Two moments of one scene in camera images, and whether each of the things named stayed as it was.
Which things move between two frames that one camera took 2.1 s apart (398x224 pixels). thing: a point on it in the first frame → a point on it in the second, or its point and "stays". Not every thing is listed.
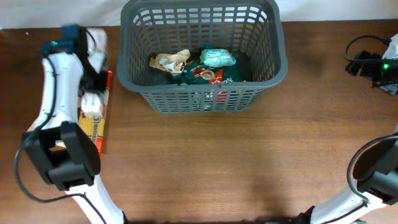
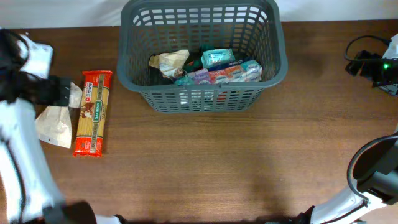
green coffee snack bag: x=194 y=73 → x=194 y=60
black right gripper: x=369 y=71 stays
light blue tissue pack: x=217 y=57 stays
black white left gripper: x=101 y=86 → x=55 y=97
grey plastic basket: x=251 y=27 stays
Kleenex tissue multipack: x=91 y=102 → x=242 y=71
